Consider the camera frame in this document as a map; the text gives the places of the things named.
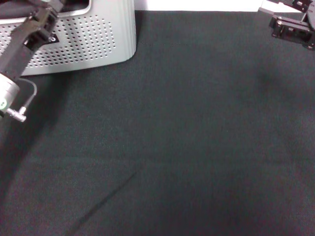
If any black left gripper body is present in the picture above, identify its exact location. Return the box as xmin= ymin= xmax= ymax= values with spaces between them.
xmin=0 ymin=17 xmax=37 ymax=79

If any grey perforated storage box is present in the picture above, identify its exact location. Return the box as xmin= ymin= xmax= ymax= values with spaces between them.
xmin=0 ymin=0 xmax=137 ymax=76

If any black tablecloth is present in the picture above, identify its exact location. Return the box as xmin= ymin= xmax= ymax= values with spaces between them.
xmin=0 ymin=9 xmax=315 ymax=236

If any dark grey cloth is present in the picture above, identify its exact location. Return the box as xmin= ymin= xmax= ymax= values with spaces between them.
xmin=0 ymin=0 xmax=37 ymax=20

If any grey left arm cable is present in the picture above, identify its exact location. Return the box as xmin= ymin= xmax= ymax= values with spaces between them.
xmin=6 ymin=78 xmax=37 ymax=122

